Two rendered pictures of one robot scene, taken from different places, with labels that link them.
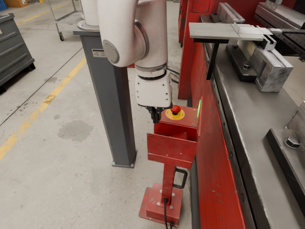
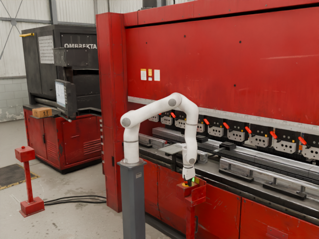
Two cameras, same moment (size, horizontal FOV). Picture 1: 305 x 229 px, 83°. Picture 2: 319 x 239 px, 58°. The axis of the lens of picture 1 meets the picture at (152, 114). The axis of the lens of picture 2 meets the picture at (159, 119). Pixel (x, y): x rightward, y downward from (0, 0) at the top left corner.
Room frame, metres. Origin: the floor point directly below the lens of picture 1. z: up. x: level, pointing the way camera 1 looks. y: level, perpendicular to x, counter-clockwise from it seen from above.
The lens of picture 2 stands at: (-0.80, 1.81, 1.87)
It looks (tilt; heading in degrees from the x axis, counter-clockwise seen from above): 13 degrees down; 310
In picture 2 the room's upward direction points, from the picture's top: 1 degrees counter-clockwise
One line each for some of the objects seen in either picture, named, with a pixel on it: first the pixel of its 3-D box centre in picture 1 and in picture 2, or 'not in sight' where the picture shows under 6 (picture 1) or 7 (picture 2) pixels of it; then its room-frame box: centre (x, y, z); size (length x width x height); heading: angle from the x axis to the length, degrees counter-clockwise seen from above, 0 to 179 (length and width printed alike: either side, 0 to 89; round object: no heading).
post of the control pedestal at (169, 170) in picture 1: (168, 177); (190, 227); (0.44, -0.08, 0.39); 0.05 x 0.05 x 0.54; 76
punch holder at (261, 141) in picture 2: not in sight; (260, 134); (-0.03, -0.33, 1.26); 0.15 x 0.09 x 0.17; 173
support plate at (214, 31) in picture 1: (222, 30); (174, 148); (0.76, -0.28, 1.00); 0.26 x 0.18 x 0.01; 83
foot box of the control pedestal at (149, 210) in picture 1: (160, 202); not in sight; (0.45, -0.05, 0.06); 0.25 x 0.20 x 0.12; 76
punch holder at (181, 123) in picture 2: not in sight; (183, 118); (0.76, -0.43, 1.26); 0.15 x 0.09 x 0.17; 173
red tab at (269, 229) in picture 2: not in sight; (276, 234); (-0.26, -0.15, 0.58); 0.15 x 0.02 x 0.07; 173
